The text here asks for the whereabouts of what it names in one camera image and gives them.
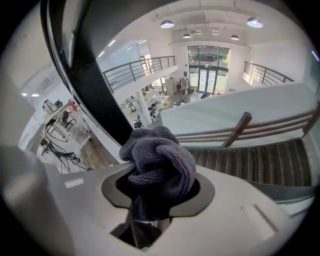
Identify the white office desk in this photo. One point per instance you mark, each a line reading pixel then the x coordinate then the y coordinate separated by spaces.
pixel 60 117

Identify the dark wooden staircase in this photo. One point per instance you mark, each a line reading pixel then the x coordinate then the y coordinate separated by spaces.
pixel 262 165

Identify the silver metal kettle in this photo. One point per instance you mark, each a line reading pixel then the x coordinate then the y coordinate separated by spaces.
pixel 49 106

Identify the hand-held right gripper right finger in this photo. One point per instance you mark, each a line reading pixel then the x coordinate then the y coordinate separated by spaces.
pixel 225 220

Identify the white half wall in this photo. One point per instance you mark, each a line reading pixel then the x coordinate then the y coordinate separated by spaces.
pixel 225 110

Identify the brown wooden stair railing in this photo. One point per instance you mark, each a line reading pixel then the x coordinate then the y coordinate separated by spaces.
pixel 240 131

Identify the dark metal mezzanine railing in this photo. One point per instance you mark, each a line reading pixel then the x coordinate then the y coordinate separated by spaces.
pixel 135 70
pixel 265 73

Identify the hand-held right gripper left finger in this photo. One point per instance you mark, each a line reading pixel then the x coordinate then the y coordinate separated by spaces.
pixel 75 205

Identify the black office chair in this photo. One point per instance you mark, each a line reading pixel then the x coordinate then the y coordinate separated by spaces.
pixel 67 119

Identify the dome pendant lamp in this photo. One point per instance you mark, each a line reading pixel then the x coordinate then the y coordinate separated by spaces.
pixel 234 37
pixel 167 23
pixel 186 36
pixel 254 22

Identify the tall glass entrance door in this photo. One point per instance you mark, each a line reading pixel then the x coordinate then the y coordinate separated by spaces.
pixel 208 70

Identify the white support column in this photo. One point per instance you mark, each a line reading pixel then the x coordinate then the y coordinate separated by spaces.
pixel 143 107

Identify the ceiling air conditioner unit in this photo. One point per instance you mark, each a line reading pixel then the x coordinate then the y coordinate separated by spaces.
pixel 46 83

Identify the grey microfibre cloth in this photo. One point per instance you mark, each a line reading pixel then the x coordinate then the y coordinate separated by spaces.
pixel 162 165

